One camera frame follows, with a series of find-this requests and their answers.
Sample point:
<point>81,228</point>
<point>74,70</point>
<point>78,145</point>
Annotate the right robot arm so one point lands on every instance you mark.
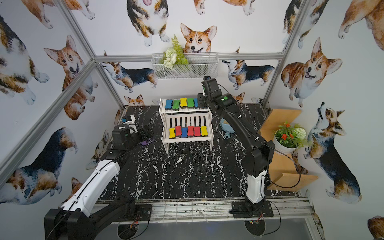
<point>259,152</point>

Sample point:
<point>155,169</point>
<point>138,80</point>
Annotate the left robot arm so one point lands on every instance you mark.
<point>75,220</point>

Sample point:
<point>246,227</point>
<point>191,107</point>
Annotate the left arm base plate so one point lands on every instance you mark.
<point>141,212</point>

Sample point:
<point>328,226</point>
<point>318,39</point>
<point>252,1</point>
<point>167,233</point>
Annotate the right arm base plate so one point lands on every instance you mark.
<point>246,209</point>

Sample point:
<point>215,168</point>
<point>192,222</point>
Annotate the artificial fern with white flowers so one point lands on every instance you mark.
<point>174,55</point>

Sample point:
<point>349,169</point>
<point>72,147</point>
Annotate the light blue dustpan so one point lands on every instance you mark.
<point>226,127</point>

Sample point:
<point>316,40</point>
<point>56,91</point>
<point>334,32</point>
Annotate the white wooden slatted shelf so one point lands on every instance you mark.
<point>185,117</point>

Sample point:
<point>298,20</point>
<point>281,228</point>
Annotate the white potted red flower plant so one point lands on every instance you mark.
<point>289,138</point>

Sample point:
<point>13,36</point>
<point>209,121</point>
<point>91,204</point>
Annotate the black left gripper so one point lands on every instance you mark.
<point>147,132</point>

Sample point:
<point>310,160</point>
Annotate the red eraser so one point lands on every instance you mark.
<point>190,132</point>
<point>178,131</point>
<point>197,131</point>

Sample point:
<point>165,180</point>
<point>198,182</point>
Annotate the light wooden corner shelf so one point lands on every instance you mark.
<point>285,174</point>

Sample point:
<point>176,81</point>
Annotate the aluminium frame post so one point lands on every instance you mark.
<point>302,14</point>

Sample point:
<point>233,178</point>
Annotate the yellow eraser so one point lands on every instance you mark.
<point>204,131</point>
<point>183,102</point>
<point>172,133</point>

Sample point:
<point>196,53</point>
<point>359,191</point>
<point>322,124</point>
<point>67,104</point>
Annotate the white wire mesh basket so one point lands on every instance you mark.
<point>195,66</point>

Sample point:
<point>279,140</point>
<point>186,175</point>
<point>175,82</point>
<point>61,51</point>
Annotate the purple pink toy rake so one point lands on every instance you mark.
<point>147,142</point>

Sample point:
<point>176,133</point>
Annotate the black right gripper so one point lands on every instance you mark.
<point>202,100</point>

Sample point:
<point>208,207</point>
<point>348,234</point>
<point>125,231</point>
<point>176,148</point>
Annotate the green eraser top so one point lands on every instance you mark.
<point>176,105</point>
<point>190,103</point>

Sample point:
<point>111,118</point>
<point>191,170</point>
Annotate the blue eraser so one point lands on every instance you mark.
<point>184,132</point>
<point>169,104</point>
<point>196,102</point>

